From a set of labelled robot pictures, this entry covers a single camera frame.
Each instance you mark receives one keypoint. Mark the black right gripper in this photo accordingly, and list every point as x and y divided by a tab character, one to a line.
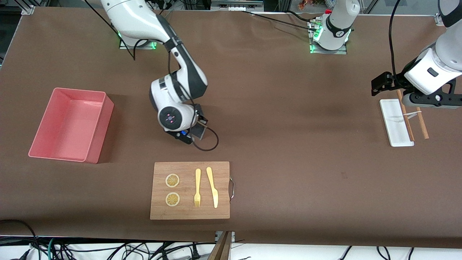
199	127

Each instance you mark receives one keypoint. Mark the white rod band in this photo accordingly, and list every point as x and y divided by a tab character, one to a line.
411	113

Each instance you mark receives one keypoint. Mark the grey and red cloth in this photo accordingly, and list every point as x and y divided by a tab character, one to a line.
199	133

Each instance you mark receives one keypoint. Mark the grey power strip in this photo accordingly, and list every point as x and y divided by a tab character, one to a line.
234	6

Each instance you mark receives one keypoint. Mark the wooden cutting board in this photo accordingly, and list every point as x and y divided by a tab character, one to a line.
187	213

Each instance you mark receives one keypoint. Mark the white rack base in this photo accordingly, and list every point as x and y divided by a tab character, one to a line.
389	122

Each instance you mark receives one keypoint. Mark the small metal bracket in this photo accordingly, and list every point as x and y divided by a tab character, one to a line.
232	236

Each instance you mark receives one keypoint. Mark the tan stub rod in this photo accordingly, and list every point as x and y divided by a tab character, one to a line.
203	125

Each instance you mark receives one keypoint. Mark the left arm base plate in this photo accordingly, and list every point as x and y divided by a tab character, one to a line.
343	51

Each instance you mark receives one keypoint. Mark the lemon slice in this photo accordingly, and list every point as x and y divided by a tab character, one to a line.
172	180
172	199

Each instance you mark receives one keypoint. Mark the brown wooden bar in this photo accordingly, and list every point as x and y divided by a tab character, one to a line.
220	251

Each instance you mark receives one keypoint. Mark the yellow plastic fork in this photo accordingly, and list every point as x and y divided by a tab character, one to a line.
197	180

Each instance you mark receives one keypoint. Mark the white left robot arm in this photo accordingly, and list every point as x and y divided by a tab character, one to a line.
447	50

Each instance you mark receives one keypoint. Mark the yellow plastic knife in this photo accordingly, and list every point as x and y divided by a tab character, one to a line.
213	191

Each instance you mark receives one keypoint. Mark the orange background object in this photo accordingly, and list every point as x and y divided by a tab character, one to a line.
305	4

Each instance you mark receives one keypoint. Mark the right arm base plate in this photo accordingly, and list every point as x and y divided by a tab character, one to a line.
151	45

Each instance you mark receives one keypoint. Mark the pink plastic bin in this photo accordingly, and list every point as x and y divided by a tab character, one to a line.
72	126

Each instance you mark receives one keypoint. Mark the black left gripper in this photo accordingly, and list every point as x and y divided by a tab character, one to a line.
398	81

